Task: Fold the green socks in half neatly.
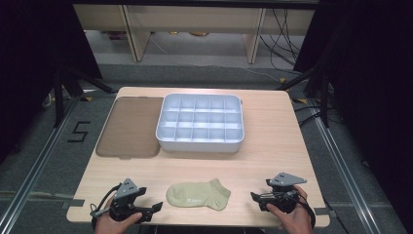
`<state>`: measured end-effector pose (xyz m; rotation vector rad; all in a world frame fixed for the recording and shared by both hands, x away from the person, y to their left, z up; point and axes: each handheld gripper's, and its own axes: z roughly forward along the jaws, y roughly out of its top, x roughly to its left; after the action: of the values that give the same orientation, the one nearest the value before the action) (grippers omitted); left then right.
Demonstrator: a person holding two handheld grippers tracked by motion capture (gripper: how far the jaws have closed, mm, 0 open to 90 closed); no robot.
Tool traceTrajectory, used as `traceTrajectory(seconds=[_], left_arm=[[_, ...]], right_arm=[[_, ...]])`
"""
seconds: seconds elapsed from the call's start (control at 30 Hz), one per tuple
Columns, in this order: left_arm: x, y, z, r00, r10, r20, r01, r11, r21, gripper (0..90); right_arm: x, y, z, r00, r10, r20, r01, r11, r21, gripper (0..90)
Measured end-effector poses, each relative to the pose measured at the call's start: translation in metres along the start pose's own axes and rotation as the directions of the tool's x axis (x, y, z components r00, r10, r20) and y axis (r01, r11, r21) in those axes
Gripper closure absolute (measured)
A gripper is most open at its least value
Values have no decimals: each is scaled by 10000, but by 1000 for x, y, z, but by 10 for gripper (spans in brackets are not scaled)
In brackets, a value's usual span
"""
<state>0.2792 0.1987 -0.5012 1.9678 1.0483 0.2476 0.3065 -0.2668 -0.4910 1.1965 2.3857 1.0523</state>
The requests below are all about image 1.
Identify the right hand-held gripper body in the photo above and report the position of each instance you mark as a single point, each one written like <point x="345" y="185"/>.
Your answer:
<point x="281" y="195"/>

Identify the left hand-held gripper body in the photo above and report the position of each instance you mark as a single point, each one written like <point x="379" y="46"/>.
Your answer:
<point x="125" y="201"/>

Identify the pale green ankle sock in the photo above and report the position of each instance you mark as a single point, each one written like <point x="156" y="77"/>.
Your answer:
<point x="198" y="194"/>

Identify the person's left hand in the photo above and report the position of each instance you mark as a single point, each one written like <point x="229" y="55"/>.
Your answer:
<point x="112" y="226"/>

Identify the person's right hand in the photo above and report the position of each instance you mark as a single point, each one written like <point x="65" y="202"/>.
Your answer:
<point x="297" y="221"/>

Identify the grey tape strip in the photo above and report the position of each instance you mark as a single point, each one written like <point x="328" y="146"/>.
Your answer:
<point x="324" y="211"/>
<point x="74" y="203"/>

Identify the brown translucent box lid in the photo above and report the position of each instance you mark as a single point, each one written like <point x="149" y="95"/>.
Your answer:
<point x="131" y="126"/>

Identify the white compartment storage box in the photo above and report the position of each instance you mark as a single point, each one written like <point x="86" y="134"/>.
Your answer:
<point x="200" y="121"/>

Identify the black metal stand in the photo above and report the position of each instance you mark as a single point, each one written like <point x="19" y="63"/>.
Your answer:
<point x="319" y="91"/>
<point x="66" y="87"/>

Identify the black curtain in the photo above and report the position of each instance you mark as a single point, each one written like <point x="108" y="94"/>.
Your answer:
<point x="373" y="81"/>
<point x="29" y="65"/>

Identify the beige wooden desk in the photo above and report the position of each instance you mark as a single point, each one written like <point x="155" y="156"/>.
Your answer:
<point x="198" y="18"/>

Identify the aluminium floor rail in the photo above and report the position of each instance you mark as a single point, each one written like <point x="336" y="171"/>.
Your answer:
<point x="347" y="175"/>
<point x="35" y="169"/>

